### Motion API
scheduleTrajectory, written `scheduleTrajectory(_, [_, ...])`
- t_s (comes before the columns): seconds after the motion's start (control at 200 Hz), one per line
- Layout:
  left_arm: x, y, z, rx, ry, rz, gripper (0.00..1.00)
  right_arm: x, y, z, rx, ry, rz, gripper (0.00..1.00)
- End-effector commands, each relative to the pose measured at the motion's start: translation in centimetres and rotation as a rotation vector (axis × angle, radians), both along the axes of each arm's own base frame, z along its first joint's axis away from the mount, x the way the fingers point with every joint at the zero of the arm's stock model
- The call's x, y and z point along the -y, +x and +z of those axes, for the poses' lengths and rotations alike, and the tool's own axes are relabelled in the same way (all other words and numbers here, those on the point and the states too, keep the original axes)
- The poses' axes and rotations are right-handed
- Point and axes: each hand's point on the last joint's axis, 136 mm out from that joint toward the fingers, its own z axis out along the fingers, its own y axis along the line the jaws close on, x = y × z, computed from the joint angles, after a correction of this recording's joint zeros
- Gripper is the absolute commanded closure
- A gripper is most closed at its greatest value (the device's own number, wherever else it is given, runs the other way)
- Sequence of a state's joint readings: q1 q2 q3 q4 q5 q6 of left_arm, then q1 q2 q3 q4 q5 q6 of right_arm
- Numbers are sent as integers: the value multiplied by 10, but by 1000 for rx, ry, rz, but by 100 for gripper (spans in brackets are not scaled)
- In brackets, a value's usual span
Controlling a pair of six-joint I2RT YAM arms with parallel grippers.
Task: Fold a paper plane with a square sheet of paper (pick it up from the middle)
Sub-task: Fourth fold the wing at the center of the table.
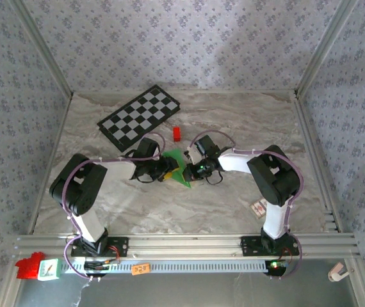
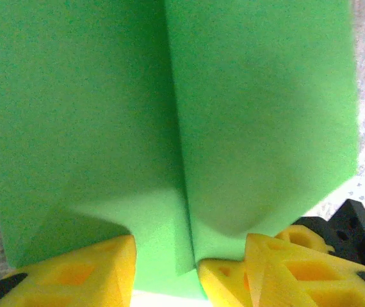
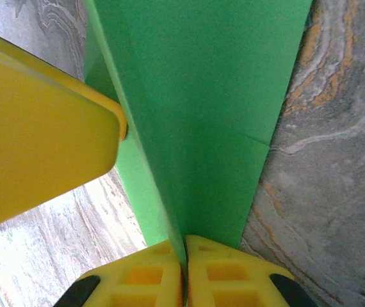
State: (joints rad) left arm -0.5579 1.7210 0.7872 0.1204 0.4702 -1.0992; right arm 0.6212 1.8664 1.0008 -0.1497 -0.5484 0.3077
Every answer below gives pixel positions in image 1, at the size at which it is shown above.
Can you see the small red-printed card box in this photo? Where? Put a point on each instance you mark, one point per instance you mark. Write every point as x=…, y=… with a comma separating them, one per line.
x=257, y=208

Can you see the aluminium side rail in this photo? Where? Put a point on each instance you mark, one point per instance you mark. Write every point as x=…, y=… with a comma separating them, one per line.
x=59, y=132
x=317, y=160

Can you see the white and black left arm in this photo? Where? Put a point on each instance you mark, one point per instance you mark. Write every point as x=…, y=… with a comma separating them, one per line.
x=89, y=224

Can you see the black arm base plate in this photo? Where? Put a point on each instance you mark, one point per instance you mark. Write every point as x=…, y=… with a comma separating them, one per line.
x=118, y=246
x=249, y=246

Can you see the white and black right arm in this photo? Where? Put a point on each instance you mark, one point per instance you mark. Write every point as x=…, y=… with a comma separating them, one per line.
x=273, y=220

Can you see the orange tag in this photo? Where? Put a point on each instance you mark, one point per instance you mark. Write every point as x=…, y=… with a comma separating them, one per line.
x=141, y=269

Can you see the long aluminium mounting rail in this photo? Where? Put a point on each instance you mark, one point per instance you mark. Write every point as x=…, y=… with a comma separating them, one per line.
x=185, y=246

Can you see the aluminium frame post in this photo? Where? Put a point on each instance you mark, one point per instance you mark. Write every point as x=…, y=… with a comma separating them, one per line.
x=324, y=48
x=42, y=48

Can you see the white plastic hook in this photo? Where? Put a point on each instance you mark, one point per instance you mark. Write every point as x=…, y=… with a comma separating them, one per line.
x=336, y=272

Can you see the aluminium back rail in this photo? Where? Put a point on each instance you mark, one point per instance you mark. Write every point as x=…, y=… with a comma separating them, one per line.
x=233, y=92

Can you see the black controller board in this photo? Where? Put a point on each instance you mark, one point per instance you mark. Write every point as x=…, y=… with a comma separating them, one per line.
x=94, y=265
x=275, y=268

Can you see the small red block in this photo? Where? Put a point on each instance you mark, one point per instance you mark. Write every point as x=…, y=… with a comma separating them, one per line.
x=177, y=134

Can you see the black and white chessboard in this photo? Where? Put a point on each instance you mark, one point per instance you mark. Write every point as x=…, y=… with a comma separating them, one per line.
x=137, y=115

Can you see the red object with label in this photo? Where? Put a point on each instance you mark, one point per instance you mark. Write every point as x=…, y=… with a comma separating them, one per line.
x=29, y=267

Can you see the green cloth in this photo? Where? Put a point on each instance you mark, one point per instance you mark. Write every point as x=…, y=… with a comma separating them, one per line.
x=184, y=180

